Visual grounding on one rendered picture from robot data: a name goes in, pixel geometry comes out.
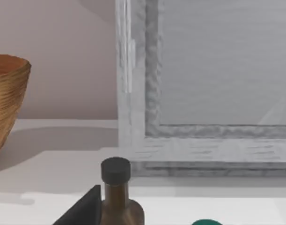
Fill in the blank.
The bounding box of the grey framed blackboard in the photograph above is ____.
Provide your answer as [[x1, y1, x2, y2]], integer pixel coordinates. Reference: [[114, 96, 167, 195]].
[[115, 0, 286, 178]]

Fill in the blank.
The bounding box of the brown bottle with black cap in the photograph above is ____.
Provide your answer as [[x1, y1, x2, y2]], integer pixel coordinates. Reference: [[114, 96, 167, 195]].
[[100, 157, 145, 225]]

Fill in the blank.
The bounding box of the woven wicker basket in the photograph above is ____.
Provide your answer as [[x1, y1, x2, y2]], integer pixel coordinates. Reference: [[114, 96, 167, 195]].
[[0, 53, 32, 158]]

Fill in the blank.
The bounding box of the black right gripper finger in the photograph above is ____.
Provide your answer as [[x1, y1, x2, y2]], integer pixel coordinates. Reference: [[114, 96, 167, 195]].
[[52, 184, 103, 225]]

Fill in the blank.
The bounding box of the green round object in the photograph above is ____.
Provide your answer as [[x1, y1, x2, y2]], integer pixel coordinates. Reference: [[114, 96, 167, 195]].
[[191, 219, 224, 225]]

